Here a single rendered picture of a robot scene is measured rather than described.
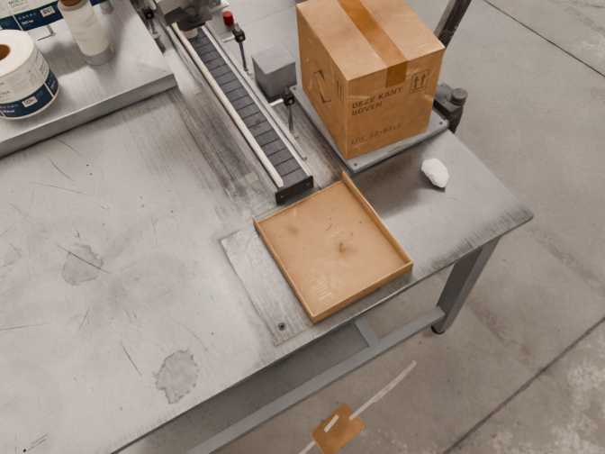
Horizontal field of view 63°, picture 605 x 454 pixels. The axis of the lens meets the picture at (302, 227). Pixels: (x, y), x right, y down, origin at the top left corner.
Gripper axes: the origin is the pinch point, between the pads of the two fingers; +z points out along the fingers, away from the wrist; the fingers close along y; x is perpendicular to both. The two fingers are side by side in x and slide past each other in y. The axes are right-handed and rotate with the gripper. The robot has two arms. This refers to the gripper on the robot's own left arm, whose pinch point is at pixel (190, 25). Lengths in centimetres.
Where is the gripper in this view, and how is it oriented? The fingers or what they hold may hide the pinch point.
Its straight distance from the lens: 163.1
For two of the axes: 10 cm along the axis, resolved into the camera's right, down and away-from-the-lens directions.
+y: -8.7, 4.3, -2.5
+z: -2.8, -0.2, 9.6
